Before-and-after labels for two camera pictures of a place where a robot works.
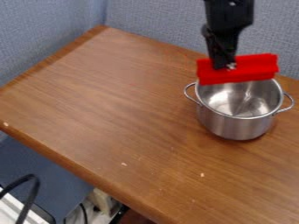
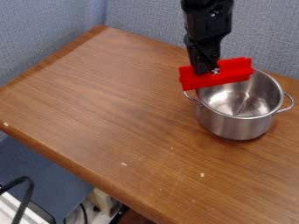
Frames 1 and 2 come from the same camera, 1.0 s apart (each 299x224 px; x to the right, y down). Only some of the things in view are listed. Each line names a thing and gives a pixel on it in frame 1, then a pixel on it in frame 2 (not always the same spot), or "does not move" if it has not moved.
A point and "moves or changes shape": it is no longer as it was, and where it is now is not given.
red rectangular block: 252,67 moves or changes shape
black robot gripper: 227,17 to 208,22
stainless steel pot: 237,110 does not move
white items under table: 95,210 does not move
